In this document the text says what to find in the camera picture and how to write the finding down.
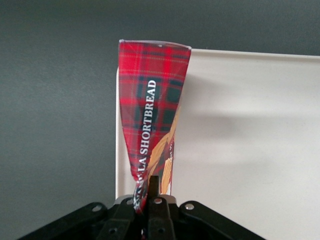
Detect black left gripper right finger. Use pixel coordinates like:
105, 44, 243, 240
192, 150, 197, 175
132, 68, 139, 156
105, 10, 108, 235
145, 175, 176, 240

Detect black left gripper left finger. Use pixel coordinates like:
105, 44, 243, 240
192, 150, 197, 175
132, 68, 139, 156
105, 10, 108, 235
95, 197, 138, 240

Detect red tartan cookie box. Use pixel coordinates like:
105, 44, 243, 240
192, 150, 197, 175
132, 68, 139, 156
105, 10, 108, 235
116, 38, 192, 218

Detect white rectangular tray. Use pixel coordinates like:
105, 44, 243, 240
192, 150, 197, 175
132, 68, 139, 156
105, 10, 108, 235
114, 47, 320, 240

